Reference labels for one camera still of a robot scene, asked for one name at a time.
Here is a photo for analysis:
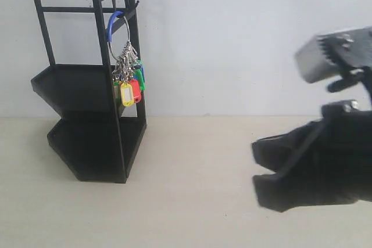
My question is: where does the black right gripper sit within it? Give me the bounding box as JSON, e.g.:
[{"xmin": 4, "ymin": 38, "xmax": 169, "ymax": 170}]
[{"xmin": 251, "ymin": 66, "xmax": 372, "ymax": 213}]

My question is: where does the black tiered shelf rack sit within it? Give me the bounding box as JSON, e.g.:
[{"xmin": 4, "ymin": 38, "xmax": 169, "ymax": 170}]
[{"xmin": 31, "ymin": 0, "xmax": 147, "ymax": 184}]

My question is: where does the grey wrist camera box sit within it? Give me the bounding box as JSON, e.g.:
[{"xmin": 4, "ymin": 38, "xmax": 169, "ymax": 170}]
[{"xmin": 294, "ymin": 26, "xmax": 371, "ymax": 84}]

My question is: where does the key ring with coloured tags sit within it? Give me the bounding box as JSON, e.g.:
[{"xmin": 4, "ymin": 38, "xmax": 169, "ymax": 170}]
[{"xmin": 106, "ymin": 11, "xmax": 146, "ymax": 107}]

